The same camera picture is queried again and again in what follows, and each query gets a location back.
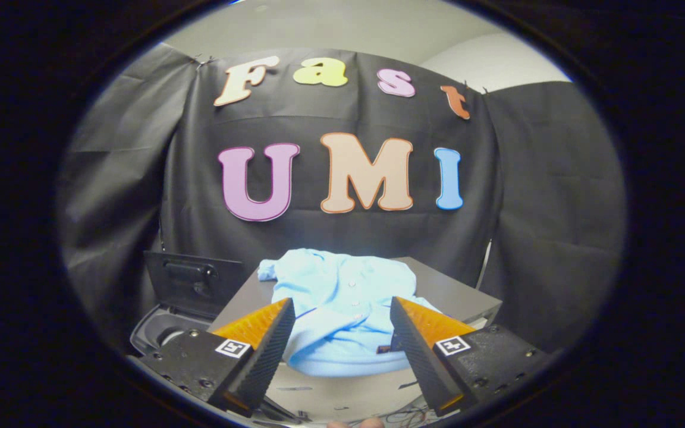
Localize beige cabinet with dark frame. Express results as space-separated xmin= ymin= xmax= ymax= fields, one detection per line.
xmin=209 ymin=257 xmax=504 ymax=424

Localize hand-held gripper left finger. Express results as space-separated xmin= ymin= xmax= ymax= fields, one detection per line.
xmin=139 ymin=297 xmax=297 ymax=418

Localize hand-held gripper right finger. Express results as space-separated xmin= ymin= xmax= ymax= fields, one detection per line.
xmin=389 ymin=296 xmax=551 ymax=417

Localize light blue shirt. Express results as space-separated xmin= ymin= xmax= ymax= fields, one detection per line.
xmin=257 ymin=248 xmax=444 ymax=377

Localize dark floor cables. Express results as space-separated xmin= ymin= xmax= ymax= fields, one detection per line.
xmin=378 ymin=406 xmax=438 ymax=426

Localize white hanging cable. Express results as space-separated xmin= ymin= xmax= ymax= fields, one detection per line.
xmin=482 ymin=240 xmax=494 ymax=291

